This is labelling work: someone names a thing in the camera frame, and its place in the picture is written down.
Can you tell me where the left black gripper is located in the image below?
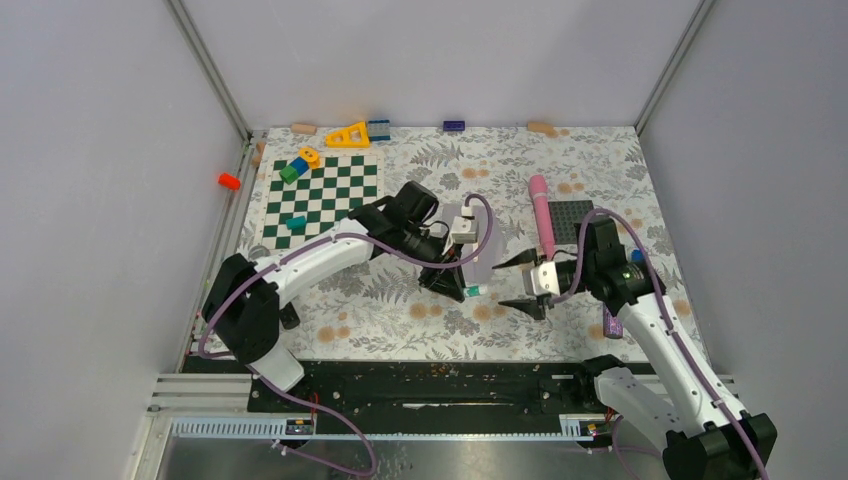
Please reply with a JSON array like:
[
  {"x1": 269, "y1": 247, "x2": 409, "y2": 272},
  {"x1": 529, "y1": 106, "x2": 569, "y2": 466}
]
[{"x1": 399, "y1": 223, "x2": 467, "y2": 302}]

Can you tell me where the green white glue stick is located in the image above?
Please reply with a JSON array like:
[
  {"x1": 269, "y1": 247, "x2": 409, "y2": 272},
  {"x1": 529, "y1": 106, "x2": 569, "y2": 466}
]
[{"x1": 463, "y1": 285, "x2": 488, "y2": 298}]

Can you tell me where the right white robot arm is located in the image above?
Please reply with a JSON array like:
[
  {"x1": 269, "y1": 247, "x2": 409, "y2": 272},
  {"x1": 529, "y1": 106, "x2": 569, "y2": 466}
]
[{"x1": 502, "y1": 208, "x2": 777, "y2": 479}]

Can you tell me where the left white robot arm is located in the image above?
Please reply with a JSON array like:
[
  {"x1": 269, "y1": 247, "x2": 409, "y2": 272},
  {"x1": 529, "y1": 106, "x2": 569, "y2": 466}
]
[{"x1": 200, "y1": 181, "x2": 465, "y2": 411}]

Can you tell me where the dark grey lego baseplate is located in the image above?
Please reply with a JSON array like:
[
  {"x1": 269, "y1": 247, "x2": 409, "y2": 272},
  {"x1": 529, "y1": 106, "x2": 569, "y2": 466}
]
[{"x1": 548, "y1": 200, "x2": 594, "y2": 246}]

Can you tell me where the purple glitter microphone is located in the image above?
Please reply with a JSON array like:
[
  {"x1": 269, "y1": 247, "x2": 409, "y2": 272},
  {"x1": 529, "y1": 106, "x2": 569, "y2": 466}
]
[{"x1": 602, "y1": 309, "x2": 624, "y2": 340}]

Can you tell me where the pink marker pen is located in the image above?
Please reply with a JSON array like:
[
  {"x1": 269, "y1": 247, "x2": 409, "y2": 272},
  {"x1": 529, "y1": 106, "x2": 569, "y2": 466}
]
[{"x1": 528, "y1": 175, "x2": 556, "y2": 259}]

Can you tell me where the floral patterned table mat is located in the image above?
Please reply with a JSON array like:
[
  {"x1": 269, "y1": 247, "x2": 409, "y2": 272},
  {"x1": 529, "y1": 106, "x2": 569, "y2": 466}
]
[{"x1": 284, "y1": 127, "x2": 697, "y2": 362}]

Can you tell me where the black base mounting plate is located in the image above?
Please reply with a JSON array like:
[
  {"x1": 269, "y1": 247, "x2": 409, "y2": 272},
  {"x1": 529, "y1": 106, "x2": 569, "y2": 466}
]
[{"x1": 289, "y1": 360, "x2": 610, "y2": 435}]

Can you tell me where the green white chessboard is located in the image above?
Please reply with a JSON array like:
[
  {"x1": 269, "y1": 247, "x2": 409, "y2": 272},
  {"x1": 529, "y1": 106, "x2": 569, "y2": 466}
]
[{"x1": 248, "y1": 151, "x2": 384, "y2": 252}]

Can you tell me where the teal small block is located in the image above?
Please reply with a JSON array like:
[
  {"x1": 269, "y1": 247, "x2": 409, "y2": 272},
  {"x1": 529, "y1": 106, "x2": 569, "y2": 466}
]
[{"x1": 285, "y1": 216, "x2": 307, "y2": 231}]

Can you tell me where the dark blue lego brick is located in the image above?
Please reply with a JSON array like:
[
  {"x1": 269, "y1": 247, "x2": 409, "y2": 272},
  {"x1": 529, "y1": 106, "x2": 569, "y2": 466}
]
[{"x1": 442, "y1": 120, "x2": 466, "y2": 132}]

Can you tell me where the right wooden cylinder peg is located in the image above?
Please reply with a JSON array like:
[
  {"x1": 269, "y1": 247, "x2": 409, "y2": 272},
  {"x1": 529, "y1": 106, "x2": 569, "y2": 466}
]
[{"x1": 526, "y1": 122, "x2": 559, "y2": 138}]

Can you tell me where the wooden cylinder peg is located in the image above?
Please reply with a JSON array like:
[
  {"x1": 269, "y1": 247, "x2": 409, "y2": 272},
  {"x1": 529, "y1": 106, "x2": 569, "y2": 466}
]
[
  {"x1": 526, "y1": 122, "x2": 559, "y2": 138},
  {"x1": 290, "y1": 123, "x2": 318, "y2": 136}
]

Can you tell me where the black grey microphone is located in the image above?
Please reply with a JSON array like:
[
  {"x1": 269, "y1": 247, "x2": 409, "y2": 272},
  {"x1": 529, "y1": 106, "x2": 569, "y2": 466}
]
[{"x1": 247, "y1": 245, "x2": 300, "y2": 330}]

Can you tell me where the yellow triangle toy block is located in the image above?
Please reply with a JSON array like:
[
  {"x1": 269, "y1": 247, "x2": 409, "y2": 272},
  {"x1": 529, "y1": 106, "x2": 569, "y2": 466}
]
[{"x1": 325, "y1": 121, "x2": 370, "y2": 148}]

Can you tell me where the blue cube block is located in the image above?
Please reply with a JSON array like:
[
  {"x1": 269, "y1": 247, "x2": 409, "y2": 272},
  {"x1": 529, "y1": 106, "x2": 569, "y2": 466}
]
[{"x1": 290, "y1": 157, "x2": 310, "y2": 175}]

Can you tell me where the green cube block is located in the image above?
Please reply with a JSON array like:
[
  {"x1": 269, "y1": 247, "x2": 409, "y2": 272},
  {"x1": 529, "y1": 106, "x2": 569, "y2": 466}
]
[{"x1": 279, "y1": 165, "x2": 300, "y2": 185}]

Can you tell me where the left wooden cylinder peg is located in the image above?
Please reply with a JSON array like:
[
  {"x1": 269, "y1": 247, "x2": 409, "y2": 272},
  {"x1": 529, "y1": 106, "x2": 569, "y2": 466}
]
[{"x1": 290, "y1": 123, "x2": 318, "y2": 136}]

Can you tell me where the red cylinder block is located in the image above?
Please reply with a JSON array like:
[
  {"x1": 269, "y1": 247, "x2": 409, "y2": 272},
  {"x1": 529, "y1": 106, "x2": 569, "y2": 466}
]
[{"x1": 217, "y1": 173, "x2": 241, "y2": 191}]

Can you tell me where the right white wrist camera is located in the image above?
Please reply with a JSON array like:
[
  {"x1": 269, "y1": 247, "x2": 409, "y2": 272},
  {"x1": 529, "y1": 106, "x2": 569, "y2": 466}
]
[{"x1": 522, "y1": 261, "x2": 561, "y2": 297}]

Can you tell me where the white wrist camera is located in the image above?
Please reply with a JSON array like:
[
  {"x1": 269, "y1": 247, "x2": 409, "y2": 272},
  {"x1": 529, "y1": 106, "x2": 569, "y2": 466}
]
[
  {"x1": 449, "y1": 206, "x2": 480, "y2": 245},
  {"x1": 522, "y1": 261, "x2": 561, "y2": 297}
]

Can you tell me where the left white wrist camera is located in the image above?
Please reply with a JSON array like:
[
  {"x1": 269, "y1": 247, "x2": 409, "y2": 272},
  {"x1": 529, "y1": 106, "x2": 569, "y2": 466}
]
[{"x1": 449, "y1": 206, "x2": 480, "y2": 245}]

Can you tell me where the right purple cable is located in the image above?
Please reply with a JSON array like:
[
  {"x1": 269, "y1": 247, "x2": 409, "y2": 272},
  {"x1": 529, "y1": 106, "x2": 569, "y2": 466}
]
[{"x1": 553, "y1": 207, "x2": 770, "y2": 480}]

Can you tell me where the purple cable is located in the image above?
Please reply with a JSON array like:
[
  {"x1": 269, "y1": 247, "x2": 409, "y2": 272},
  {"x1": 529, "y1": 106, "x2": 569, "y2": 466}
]
[
  {"x1": 197, "y1": 193, "x2": 497, "y2": 478},
  {"x1": 553, "y1": 207, "x2": 770, "y2": 480}
]

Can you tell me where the orange ring toy block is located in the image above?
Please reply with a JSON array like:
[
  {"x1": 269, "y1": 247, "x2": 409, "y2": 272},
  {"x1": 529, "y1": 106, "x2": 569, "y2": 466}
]
[{"x1": 298, "y1": 147, "x2": 322, "y2": 169}]

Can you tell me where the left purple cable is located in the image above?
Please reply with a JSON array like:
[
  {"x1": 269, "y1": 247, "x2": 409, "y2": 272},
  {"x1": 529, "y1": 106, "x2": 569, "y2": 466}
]
[{"x1": 197, "y1": 193, "x2": 497, "y2": 478}]

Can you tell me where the white slotted cable duct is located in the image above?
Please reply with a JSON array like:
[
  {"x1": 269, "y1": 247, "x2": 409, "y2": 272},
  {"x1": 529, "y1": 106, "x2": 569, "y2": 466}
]
[{"x1": 170, "y1": 415, "x2": 598, "y2": 443}]

